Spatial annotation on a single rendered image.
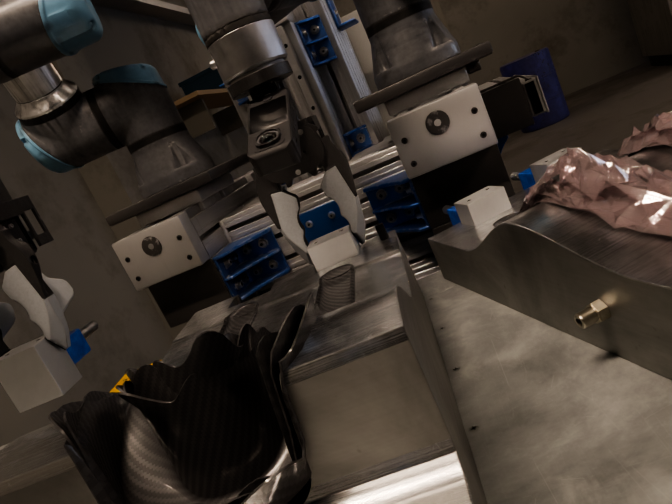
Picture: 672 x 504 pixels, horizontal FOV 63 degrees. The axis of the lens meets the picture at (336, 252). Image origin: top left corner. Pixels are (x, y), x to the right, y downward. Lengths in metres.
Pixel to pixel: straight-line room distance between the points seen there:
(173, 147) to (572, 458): 0.87
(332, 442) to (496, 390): 0.19
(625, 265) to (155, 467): 0.31
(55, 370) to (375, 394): 0.38
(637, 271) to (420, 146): 0.48
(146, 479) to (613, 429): 0.28
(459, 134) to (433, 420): 0.58
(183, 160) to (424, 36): 0.48
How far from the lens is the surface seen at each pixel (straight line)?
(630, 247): 0.41
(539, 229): 0.44
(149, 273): 0.97
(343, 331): 0.28
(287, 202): 0.60
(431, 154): 0.81
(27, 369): 0.59
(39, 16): 0.67
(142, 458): 0.37
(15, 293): 0.59
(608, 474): 0.35
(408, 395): 0.27
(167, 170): 1.05
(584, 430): 0.38
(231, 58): 0.59
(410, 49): 0.93
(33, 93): 1.08
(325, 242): 0.59
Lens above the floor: 1.03
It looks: 13 degrees down
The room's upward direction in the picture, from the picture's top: 25 degrees counter-clockwise
